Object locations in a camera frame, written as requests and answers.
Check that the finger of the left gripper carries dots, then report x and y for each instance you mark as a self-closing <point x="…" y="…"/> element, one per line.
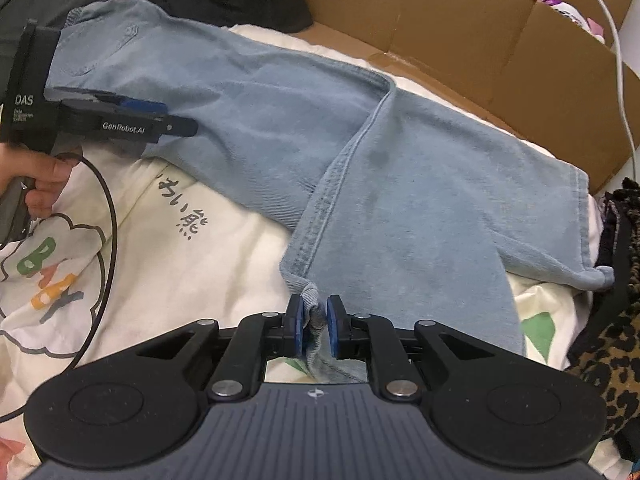
<point x="57" y="94"/>
<point x="100" y="120"/>

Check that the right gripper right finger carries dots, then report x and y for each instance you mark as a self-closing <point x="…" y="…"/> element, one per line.
<point x="374" y="341"/>

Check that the brown cardboard sheet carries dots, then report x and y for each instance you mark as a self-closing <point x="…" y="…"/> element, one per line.
<point x="516" y="63"/>

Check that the leopard print garment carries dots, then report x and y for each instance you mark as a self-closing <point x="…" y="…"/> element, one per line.
<point x="605" y="354"/>

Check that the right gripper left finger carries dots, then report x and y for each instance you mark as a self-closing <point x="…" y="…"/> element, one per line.
<point x="247" y="349"/>

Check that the purple white detergent bag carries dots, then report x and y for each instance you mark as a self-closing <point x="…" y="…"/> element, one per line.
<point x="570" y="12"/>

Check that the person's left hand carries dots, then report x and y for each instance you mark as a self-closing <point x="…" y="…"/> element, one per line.
<point x="50" y="175"/>

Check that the light blue denim jeans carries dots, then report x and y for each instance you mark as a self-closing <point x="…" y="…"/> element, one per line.
<point x="401" y="206"/>

